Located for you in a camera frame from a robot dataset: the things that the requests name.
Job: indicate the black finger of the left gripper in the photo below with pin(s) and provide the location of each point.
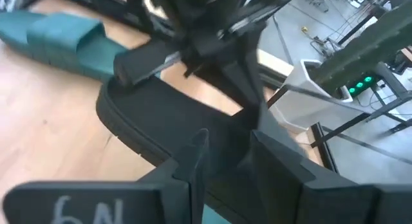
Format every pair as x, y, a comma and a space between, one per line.
145, 61
245, 85

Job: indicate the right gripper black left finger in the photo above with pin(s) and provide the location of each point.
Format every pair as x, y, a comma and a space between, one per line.
96, 201

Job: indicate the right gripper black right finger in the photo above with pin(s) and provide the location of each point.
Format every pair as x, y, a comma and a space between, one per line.
322, 204

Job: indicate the black rubber slide sandal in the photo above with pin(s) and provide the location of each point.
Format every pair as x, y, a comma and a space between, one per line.
154, 114

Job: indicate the device with green lights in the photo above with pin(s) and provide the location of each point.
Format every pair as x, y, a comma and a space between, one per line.
360, 84

